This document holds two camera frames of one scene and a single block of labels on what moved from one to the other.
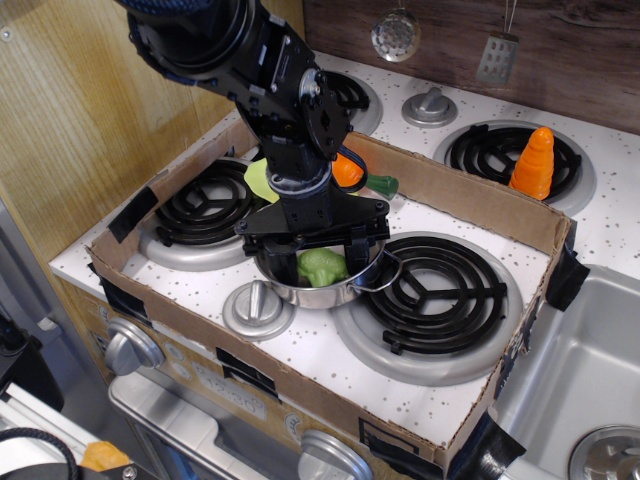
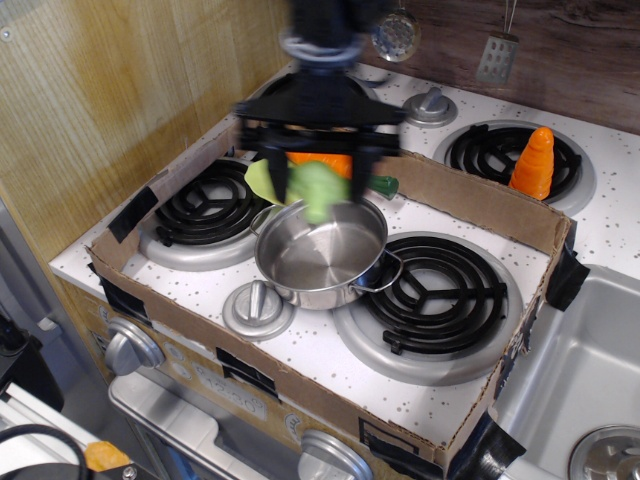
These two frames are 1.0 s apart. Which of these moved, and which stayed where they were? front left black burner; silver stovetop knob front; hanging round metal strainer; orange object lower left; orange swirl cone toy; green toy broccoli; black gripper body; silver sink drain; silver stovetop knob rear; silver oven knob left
Moved: black gripper body; green toy broccoli
Stayed: hanging round metal strainer; front left black burner; silver stovetop knob front; orange object lower left; silver stovetop knob rear; silver oven knob left; orange swirl cone toy; silver sink drain
